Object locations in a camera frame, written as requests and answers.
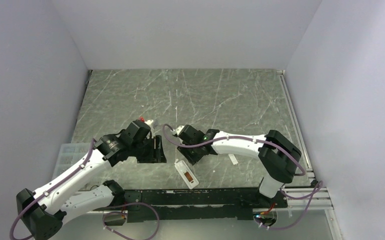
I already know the aluminium frame rail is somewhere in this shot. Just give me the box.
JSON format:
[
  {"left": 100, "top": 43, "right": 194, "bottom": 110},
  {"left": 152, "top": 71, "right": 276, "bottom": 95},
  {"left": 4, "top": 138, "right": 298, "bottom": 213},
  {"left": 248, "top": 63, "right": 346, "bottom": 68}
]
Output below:
[{"left": 276, "top": 70, "right": 334, "bottom": 211}]

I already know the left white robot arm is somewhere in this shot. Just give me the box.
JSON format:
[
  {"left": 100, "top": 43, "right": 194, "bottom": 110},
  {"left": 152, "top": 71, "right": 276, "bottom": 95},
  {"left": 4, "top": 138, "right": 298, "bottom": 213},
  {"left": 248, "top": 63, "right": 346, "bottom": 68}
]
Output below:
[{"left": 10, "top": 119, "right": 166, "bottom": 240}]

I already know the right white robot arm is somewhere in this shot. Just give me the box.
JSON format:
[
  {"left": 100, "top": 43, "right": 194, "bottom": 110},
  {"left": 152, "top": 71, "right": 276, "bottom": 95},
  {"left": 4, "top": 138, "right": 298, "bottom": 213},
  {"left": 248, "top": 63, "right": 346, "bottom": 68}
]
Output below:
[{"left": 170, "top": 124, "right": 306, "bottom": 208}]

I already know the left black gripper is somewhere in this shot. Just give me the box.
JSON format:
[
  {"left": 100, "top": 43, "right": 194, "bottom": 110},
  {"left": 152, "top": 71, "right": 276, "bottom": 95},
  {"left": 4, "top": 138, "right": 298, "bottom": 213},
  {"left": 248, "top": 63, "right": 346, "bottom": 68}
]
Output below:
[{"left": 130, "top": 134, "right": 167, "bottom": 164}]

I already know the white remote control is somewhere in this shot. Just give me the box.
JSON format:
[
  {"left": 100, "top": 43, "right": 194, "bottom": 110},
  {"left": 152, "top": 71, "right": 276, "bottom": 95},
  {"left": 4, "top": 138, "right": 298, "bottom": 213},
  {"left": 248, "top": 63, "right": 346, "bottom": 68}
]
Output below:
[{"left": 174, "top": 160, "right": 199, "bottom": 190}]

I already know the clear plastic organizer box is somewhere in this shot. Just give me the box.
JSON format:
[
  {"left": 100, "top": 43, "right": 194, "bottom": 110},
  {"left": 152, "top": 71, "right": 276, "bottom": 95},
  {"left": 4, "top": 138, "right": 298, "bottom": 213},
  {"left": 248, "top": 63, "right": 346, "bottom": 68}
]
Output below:
[{"left": 51, "top": 142, "right": 90, "bottom": 180}]

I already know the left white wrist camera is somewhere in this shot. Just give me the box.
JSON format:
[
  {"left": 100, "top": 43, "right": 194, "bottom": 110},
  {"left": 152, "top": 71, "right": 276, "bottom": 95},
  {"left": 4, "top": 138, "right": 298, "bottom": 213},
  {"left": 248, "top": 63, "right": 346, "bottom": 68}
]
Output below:
[{"left": 139, "top": 116, "right": 159, "bottom": 135}]

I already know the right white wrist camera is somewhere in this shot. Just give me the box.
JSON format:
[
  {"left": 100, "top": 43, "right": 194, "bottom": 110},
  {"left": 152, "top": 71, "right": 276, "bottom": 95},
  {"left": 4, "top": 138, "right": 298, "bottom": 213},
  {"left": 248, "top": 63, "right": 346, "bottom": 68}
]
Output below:
[{"left": 171, "top": 125, "right": 185, "bottom": 137}]

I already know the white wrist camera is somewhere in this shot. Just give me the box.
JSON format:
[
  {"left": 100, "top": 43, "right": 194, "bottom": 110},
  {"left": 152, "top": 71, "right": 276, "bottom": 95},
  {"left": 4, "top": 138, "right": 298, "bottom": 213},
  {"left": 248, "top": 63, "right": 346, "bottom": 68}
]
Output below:
[
  {"left": 139, "top": 116, "right": 159, "bottom": 135},
  {"left": 171, "top": 125, "right": 185, "bottom": 137}
]

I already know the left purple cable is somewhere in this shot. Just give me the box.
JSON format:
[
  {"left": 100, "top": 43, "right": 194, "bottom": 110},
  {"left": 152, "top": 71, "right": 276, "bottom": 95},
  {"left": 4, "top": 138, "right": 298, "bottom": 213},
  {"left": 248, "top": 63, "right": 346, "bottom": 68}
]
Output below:
[{"left": 9, "top": 138, "right": 97, "bottom": 240}]

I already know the white battery cover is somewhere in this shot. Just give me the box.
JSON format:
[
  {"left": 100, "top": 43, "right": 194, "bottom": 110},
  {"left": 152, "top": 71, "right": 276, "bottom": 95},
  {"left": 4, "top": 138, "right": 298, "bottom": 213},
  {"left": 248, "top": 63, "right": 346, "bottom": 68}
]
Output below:
[{"left": 228, "top": 154, "right": 239, "bottom": 165}]

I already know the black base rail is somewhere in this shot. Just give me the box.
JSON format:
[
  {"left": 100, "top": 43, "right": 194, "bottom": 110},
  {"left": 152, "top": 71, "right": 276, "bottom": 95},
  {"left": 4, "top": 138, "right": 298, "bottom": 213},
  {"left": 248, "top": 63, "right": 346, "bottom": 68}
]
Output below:
[{"left": 91, "top": 179, "right": 288, "bottom": 223}]

